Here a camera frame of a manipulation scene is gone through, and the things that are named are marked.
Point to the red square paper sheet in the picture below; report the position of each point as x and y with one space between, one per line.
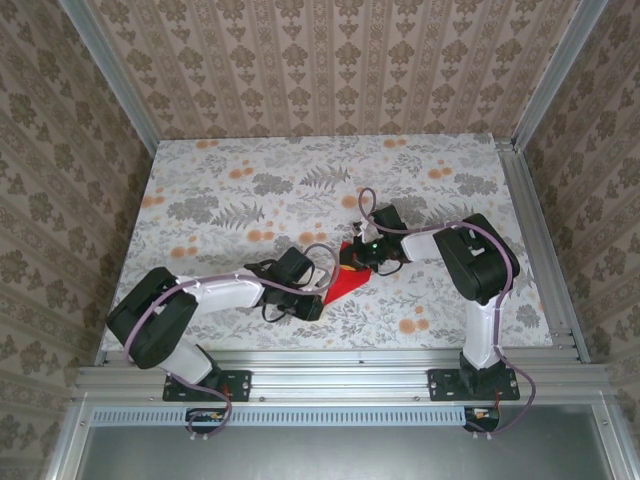
345 287

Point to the aluminium side rail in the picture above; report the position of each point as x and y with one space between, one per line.
523 190

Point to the aluminium mounting rail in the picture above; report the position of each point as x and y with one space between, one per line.
340 380

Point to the aluminium frame side bar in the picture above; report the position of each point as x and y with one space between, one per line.
607 440
70 440

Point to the black connector board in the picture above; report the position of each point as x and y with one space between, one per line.
202 424
487 424

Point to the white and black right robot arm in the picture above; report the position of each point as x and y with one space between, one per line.
480 270

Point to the aluminium frame post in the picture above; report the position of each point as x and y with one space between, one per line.
555 75
116 75

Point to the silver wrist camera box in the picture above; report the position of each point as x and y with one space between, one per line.
320 279
365 231

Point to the grey metal sheet panel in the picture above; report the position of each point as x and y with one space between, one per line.
340 455

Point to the floral patterned table mat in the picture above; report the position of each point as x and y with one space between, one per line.
300 165

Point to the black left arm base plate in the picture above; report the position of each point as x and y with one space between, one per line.
235 385

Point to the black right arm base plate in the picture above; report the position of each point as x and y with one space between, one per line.
445 385

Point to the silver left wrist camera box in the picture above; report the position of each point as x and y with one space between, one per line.
320 279

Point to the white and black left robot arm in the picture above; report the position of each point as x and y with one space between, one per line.
150 325

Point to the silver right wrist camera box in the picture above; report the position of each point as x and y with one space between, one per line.
365 231

